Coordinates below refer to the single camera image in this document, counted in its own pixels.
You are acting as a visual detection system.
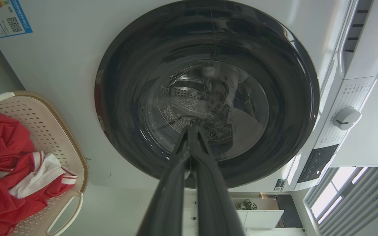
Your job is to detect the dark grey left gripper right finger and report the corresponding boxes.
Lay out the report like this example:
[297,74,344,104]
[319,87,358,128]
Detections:
[182,126,246,236]

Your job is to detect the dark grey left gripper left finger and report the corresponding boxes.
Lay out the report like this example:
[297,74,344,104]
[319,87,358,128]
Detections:
[137,126,191,236]

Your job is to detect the white perforated laundry basket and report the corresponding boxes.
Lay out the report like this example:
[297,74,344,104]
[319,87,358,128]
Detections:
[0,91,89,236]

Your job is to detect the green potted plant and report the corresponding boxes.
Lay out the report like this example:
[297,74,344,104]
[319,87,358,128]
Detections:
[235,199,258,210]

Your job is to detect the white cabinet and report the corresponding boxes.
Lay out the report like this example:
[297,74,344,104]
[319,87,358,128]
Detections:
[237,210,284,229]

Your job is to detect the black washing machine display panel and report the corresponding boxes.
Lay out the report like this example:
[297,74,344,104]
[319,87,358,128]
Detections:
[297,144,339,183]

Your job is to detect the round dark washing machine door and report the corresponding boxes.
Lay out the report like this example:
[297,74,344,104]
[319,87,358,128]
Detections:
[94,0,320,189]

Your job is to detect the grey vertical window blinds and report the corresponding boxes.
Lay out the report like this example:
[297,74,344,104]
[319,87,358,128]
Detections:
[304,167,378,236]

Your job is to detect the white washing machine dial knob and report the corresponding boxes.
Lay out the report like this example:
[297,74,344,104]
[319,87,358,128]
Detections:
[333,107,362,131]

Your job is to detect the white front-load washing machine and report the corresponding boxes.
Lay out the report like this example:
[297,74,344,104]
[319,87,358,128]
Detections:
[0,0,378,193]

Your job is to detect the red and white garment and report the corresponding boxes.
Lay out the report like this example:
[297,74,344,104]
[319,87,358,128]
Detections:
[0,111,78,236]

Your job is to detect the white detergent drawer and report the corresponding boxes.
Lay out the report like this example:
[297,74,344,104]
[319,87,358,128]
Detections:
[338,0,378,80]

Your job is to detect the blue energy label sticker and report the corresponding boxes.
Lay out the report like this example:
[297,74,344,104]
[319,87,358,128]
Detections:
[0,0,33,39]

